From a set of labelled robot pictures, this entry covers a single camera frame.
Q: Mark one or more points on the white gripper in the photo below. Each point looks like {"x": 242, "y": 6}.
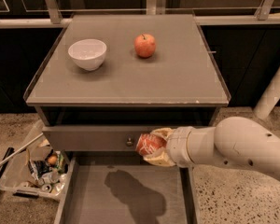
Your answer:
{"x": 178, "y": 146}

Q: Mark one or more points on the red coke can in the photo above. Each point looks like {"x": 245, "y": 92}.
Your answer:
{"x": 149, "y": 143}

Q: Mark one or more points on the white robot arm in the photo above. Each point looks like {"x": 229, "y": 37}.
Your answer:
{"x": 235, "y": 143}

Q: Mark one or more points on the round metal drawer knob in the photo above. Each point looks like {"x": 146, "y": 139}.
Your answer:
{"x": 129, "y": 142}

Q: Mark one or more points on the grey open bottom drawer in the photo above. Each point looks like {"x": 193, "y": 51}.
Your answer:
{"x": 120, "y": 188}

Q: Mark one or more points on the grey drawer cabinet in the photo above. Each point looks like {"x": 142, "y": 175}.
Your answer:
{"x": 178, "y": 86}

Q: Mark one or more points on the grey middle drawer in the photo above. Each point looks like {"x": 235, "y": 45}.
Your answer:
{"x": 113, "y": 138}

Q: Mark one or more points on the red apple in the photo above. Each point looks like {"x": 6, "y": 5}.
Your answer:
{"x": 145, "y": 45}

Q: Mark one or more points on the snack items in bin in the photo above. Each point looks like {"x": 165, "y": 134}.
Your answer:
{"x": 47, "y": 175}

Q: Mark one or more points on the white ceramic bowl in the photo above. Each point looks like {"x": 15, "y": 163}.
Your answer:
{"x": 88, "y": 54}

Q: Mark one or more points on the white diagonal pole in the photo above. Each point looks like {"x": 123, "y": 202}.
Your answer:
{"x": 269, "y": 98}

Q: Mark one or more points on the metal window railing frame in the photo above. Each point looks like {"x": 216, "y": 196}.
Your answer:
{"x": 55, "y": 13}

